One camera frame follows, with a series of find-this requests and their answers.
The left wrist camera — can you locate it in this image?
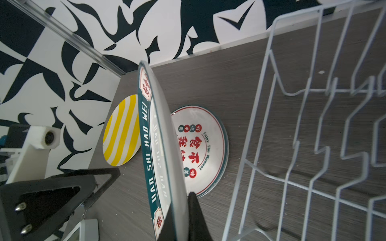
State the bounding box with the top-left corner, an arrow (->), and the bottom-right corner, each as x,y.
6,126 -> 61,184

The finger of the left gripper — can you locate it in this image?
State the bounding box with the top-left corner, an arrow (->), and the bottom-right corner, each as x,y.
50,167 -> 121,209
1,175 -> 95,241

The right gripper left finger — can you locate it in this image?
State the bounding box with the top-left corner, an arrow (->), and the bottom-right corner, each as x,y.
157,202 -> 177,241

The grey digital clock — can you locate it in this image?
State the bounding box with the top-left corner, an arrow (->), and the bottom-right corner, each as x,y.
62,219 -> 100,241

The yellow white striped plate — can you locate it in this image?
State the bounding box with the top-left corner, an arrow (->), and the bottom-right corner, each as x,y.
103,94 -> 141,167

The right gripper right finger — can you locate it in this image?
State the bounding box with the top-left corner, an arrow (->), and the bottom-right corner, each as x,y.
188,192 -> 213,241

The white wire dish rack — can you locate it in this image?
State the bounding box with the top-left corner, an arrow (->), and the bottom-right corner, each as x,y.
222,1 -> 386,241

